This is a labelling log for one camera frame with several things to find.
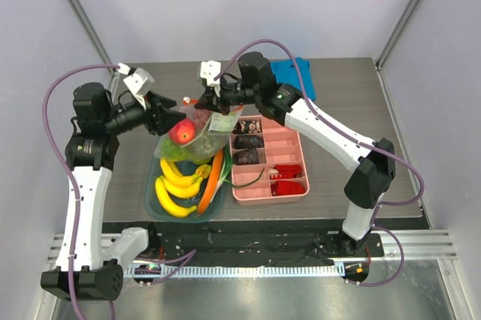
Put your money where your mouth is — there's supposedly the green onion stalk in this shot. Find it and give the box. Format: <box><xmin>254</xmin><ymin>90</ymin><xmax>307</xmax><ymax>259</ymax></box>
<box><xmin>216</xmin><ymin>145</ymin><xmax>265</xmax><ymax>189</ymax></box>

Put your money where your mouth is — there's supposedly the red pepper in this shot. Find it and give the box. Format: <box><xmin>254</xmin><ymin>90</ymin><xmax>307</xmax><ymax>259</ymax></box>
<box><xmin>168</xmin><ymin>118</ymin><xmax>197</xmax><ymax>145</ymax></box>

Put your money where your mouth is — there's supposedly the purple grape bunch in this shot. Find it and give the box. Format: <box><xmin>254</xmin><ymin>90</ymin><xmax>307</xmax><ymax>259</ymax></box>
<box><xmin>192</xmin><ymin>109</ymin><xmax>211</xmax><ymax>130</ymax></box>

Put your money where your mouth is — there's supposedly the yellow banana upper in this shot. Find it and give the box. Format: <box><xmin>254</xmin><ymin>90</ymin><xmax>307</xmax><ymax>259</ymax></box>
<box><xmin>159</xmin><ymin>158</ymin><xmax>203</xmax><ymax>188</ymax></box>

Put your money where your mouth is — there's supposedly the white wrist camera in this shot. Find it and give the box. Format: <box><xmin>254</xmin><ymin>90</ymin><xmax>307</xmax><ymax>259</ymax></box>
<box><xmin>199</xmin><ymin>60</ymin><xmax>222</xmax><ymax>97</ymax></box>
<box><xmin>117</xmin><ymin>63</ymin><xmax>155</xmax><ymax>110</ymax></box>

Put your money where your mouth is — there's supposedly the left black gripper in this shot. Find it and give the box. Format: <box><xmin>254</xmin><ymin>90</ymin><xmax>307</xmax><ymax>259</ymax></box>
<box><xmin>103</xmin><ymin>90</ymin><xmax>186</xmax><ymax>136</ymax></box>

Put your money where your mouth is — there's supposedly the green apple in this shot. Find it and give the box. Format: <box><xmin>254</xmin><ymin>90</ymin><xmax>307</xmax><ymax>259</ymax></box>
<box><xmin>225</xmin><ymin>105</ymin><xmax>244</xmax><ymax>131</ymax></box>

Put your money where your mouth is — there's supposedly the dark floral rolled sock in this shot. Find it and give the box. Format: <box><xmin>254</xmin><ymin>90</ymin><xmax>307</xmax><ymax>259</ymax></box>
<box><xmin>233</xmin><ymin>134</ymin><xmax>264</xmax><ymax>149</ymax></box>

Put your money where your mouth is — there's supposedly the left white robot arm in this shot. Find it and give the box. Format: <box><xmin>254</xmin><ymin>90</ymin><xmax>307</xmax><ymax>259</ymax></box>
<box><xmin>41</xmin><ymin>83</ymin><xmax>186</xmax><ymax>300</ymax></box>

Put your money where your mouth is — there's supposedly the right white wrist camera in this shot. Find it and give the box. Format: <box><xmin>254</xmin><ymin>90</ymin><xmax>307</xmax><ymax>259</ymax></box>
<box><xmin>199</xmin><ymin>60</ymin><xmax>222</xmax><ymax>97</ymax></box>

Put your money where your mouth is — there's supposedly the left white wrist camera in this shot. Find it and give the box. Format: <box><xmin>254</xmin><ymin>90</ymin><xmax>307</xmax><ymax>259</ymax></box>
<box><xmin>117</xmin><ymin>63</ymin><xmax>155</xmax><ymax>110</ymax></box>

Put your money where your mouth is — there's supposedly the green grape bunch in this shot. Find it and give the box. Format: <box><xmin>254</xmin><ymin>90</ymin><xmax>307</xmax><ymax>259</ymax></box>
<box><xmin>161</xmin><ymin>139</ymin><xmax>189</xmax><ymax>162</ymax></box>

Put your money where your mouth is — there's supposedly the yellow green bell pepper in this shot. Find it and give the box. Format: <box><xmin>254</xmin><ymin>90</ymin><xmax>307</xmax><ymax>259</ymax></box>
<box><xmin>195</xmin><ymin>164</ymin><xmax>212</xmax><ymax>179</ymax></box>

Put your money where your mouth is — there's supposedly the teal plastic fruit bin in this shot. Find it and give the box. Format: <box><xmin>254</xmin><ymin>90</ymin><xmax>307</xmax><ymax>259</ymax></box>
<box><xmin>144</xmin><ymin>135</ymin><xmax>228</xmax><ymax>223</ymax></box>

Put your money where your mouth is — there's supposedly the purple cable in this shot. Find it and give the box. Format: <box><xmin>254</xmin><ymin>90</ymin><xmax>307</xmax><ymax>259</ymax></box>
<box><xmin>219</xmin><ymin>38</ymin><xmax>426</xmax><ymax>288</ymax></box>
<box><xmin>41</xmin><ymin>63</ymin><xmax>197</xmax><ymax>320</ymax></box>

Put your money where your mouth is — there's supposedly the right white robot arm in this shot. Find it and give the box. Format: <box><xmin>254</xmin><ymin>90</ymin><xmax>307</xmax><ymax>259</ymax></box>
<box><xmin>196</xmin><ymin>52</ymin><xmax>395</xmax><ymax>256</ymax></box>

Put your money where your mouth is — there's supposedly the clear zip top bag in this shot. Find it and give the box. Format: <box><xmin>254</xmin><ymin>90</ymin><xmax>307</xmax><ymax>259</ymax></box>
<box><xmin>153</xmin><ymin>96</ymin><xmax>245</xmax><ymax>165</ymax></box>

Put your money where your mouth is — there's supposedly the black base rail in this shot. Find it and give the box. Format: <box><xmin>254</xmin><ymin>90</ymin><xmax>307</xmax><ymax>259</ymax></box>
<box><xmin>102</xmin><ymin>219</ymin><xmax>385</xmax><ymax>267</ymax></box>

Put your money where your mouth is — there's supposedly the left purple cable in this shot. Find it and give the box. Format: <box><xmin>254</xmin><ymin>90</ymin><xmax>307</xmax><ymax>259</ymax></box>
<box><xmin>41</xmin><ymin>63</ymin><xmax>197</xmax><ymax>320</ymax></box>

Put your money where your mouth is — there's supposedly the blue folded cloth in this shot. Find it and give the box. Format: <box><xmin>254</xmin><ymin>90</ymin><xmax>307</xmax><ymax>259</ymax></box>
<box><xmin>271</xmin><ymin>57</ymin><xmax>316</xmax><ymax>101</ymax></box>

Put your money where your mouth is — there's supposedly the orange carrot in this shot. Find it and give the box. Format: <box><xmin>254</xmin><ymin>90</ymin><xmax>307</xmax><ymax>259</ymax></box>
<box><xmin>198</xmin><ymin>149</ymin><xmax>223</xmax><ymax>214</ymax></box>

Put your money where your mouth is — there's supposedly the dotted dark rolled sock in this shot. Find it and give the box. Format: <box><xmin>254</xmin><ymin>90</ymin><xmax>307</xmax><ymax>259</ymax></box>
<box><xmin>233</xmin><ymin>148</ymin><xmax>260</xmax><ymax>165</ymax></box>

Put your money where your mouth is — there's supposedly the yellow banana lower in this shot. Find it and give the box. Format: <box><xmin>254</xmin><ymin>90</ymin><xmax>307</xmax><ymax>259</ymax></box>
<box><xmin>155</xmin><ymin>177</ymin><xmax>197</xmax><ymax>218</ymax></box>

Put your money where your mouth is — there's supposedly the rose pattern rolled sock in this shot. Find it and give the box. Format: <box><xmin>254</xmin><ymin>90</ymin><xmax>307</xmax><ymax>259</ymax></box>
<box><xmin>233</xmin><ymin>119</ymin><xmax>262</xmax><ymax>134</ymax></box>

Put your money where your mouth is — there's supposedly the slotted cable duct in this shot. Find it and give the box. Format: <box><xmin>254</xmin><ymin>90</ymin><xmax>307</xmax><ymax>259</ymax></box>
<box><xmin>123</xmin><ymin>264</ymin><xmax>346</xmax><ymax>279</ymax></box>

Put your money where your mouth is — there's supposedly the pink divided organizer tray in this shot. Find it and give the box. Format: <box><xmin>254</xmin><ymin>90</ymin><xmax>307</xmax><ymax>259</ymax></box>
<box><xmin>229</xmin><ymin>115</ymin><xmax>310</xmax><ymax>205</ymax></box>

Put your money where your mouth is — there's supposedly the yellow banana middle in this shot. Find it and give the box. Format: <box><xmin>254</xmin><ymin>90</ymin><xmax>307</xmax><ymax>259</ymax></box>
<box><xmin>160</xmin><ymin>176</ymin><xmax>203</xmax><ymax>199</ymax></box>

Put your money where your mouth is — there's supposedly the yellow banana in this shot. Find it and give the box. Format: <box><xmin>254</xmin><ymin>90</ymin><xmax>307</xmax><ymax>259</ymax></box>
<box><xmin>155</xmin><ymin>177</ymin><xmax>197</xmax><ymax>218</ymax></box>
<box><xmin>160</xmin><ymin>176</ymin><xmax>203</xmax><ymax>199</ymax></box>
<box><xmin>159</xmin><ymin>158</ymin><xmax>203</xmax><ymax>188</ymax></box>

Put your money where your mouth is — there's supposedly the green netted melon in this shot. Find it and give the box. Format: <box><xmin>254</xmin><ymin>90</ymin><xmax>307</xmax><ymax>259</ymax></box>
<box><xmin>186</xmin><ymin>134</ymin><xmax>225</xmax><ymax>165</ymax></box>

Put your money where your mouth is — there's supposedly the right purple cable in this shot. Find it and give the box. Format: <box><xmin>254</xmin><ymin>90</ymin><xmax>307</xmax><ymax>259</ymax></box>
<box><xmin>219</xmin><ymin>38</ymin><xmax>426</xmax><ymax>288</ymax></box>

